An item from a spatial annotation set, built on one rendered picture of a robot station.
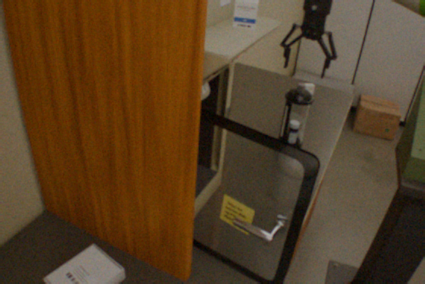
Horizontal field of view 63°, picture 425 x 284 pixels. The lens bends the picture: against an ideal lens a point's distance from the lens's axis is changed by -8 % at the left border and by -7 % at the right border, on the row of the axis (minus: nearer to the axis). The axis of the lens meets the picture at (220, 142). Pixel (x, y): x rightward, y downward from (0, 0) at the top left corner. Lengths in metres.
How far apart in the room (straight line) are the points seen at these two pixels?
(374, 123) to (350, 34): 0.89
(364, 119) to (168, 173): 3.05
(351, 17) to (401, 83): 0.80
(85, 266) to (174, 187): 0.34
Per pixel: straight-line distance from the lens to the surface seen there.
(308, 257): 2.37
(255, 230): 0.75
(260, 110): 1.72
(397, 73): 3.89
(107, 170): 0.88
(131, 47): 0.68
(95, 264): 0.99
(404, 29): 3.78
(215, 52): 0.69
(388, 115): 3.66
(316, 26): 1.28
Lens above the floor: 1.75
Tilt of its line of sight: 34 degrees down
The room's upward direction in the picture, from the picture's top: 6 degrees clockwise
